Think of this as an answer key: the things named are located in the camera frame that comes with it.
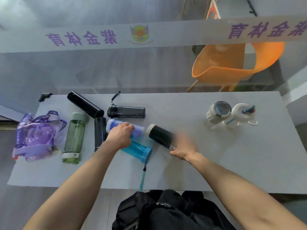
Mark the person's right hand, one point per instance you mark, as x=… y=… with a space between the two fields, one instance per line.
x=185 y=148

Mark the person's left hand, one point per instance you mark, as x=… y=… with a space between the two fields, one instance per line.
x=120 y=136

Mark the white purple bottle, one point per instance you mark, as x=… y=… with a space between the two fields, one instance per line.
x=138 y=132

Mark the dark smoky bottle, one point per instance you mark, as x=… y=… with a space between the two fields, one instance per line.
x=100 y=131

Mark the teal blue bottle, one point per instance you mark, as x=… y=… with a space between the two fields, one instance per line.
x=136 y=150

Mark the black bottle white band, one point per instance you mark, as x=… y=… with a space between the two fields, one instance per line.
x=159 y=136

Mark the green transparent bottle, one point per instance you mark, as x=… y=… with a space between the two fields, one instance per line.
x=74 y=138

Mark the slim black thermos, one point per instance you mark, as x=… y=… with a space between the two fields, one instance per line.
x=84 y=104

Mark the grey lid clear bottle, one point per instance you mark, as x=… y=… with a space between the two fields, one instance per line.
x=218 y=112

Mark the white bottle teal straw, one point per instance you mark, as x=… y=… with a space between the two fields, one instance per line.
x=239 y=112

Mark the purple transparent kids bottle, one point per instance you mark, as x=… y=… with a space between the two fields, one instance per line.
x=36 y=138

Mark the person's left forearm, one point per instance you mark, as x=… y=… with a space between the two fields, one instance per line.
x=76 y=189

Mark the person's right forearm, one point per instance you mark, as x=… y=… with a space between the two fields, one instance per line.
x=239 y=194

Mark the person's black clothing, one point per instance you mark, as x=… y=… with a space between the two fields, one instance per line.
x=168 y=213

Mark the grey table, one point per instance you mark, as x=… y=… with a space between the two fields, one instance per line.
x=215 y=153

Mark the orange plastic chair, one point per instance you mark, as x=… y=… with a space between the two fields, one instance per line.
x=215 y=71

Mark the black table corner guard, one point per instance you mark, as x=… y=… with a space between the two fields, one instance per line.
x=44 y=96

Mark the frosted glass banner strip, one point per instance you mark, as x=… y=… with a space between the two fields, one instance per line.
x=180 y=33

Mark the brown wooden chair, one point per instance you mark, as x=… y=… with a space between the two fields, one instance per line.
x=184 y=4

